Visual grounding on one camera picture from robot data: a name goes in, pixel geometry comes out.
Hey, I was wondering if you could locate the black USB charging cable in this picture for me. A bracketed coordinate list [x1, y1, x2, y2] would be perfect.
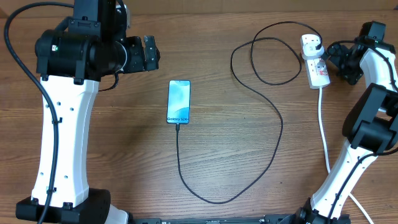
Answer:
[175, 21, 323, 205]

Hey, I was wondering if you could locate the Samsung Galaxy smartphone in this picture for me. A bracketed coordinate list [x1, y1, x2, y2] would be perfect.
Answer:
[166, 80, 191, 124]

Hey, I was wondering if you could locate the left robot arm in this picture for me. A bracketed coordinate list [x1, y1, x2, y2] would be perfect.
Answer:
[16, 0, 160, 223]

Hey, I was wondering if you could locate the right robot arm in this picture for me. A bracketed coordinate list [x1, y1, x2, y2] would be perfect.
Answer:
[282, 21, 397, 223]

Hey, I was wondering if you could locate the white charger plug adapter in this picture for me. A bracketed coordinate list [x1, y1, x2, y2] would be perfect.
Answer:
[302, 43, 325, 60]

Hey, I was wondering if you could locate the white power strip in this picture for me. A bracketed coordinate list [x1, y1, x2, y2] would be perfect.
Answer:
[300, 34, 330, 90]

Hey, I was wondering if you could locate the white power strip cord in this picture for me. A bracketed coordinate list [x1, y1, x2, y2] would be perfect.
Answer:
[317, 86, 375, 224]

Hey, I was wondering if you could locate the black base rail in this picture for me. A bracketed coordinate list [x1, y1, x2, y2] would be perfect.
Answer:
[130, 213, 352, 224]

